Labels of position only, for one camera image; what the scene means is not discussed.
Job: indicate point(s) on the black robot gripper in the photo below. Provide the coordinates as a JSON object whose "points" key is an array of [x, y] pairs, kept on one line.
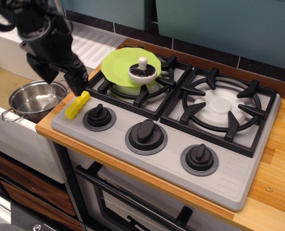
{"points": [[49, 51]]}

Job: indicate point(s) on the white toy mushroom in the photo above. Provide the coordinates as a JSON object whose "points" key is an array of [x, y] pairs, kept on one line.
{"points": [[142, 72]]}

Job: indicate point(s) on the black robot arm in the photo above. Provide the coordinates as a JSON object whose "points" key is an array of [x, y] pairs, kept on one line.
{"points": [[28, 16]]}

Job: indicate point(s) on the stainless steel pot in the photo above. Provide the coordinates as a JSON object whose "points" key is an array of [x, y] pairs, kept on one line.
{"points": [[33, 101]]}

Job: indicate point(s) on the green plastic plate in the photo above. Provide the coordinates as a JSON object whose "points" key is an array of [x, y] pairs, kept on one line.
{"points": [[115, 66]]}

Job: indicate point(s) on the black left stove knob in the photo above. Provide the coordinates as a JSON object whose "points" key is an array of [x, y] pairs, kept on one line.
{"points": [[99, 118]]}

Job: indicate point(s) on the black stove knob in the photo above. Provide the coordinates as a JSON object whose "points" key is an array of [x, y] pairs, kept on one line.
{"points": [[99, 118], [146, 138], [199, 160]]}

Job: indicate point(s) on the grey toy faucet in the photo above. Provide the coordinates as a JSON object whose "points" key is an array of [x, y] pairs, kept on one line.
{"points": [[59, 7]]}

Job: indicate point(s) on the black left burner grate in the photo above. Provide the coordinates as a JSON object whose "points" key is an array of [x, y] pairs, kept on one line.
{"points": [[173, 72]]}

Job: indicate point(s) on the black burner grate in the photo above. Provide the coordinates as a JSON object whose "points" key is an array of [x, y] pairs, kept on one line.
{"points": [[173, 72], [259, 101]]}

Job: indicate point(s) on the black middle stove knob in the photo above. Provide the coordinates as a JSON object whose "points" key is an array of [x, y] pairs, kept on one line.
{"points": [[146, 138]]}

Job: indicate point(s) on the wooden drawer front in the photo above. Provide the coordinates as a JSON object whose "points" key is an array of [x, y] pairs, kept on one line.
{"points": [[38, 193]]}

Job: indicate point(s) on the grey toy stove top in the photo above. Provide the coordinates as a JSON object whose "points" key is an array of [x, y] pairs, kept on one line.
{"points": [[228, 185]]}

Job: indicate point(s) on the black right stove knob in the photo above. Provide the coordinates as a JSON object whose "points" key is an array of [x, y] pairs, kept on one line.
{"points": [[199, 160]]}

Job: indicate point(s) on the black right burner grate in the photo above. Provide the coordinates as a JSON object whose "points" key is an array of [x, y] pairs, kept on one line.
{"points": [[259, 101]]}

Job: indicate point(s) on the black oven door handle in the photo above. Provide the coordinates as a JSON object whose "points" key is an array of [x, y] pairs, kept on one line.
{"points": [[175, 225]]}

